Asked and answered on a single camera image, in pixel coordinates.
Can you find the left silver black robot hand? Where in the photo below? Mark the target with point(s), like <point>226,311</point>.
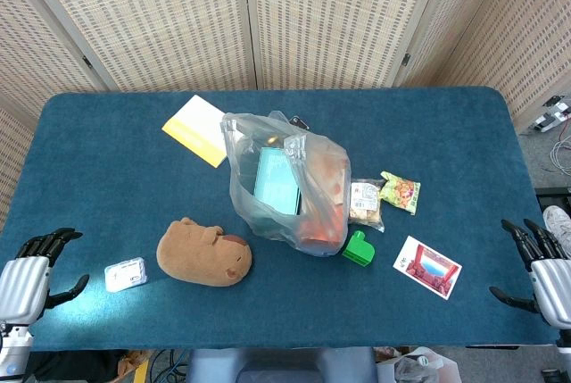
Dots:
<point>22,285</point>

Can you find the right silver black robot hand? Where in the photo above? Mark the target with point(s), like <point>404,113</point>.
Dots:
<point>553,289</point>

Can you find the clear plastic bag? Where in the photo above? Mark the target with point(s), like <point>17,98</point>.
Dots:
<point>243,164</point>

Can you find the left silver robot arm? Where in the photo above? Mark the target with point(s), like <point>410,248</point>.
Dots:
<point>13,349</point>

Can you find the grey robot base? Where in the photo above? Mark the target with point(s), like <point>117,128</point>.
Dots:
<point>281,365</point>

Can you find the black cloth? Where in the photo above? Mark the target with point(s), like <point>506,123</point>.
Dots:
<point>76,365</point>

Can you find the white shoe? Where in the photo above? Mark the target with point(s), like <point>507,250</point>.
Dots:
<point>558,222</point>

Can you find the small white plastic case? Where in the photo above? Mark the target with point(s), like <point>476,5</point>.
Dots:
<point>126,274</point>

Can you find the white postcard with red picture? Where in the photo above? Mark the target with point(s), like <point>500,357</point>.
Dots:
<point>427,268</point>

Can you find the blue tablecloth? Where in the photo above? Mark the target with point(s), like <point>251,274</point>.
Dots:
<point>111,177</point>

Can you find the white power strip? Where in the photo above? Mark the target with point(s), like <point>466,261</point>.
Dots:
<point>553,113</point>

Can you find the green snack packet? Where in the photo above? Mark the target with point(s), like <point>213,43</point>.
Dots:
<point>401,193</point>

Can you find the brown capybara plush toy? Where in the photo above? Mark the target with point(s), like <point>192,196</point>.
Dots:
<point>201,253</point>

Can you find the green plastic printed part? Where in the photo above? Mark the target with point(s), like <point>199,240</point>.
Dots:
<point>359,251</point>

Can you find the clear snack pack with label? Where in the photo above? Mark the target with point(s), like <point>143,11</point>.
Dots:
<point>366,204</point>

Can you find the yellow and white booklet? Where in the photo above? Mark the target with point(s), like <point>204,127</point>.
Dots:
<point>194,130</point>

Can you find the black screen hinge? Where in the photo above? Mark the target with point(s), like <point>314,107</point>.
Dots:
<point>87,62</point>
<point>406,60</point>

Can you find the orange cardboard box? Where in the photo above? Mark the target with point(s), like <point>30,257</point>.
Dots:
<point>330,204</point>

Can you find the teal cardboard box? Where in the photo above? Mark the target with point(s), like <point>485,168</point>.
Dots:
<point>276,180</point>

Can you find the woven folding screen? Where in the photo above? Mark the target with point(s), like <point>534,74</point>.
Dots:
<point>156,21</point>

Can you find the small black object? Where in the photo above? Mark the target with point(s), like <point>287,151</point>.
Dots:
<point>299,122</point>

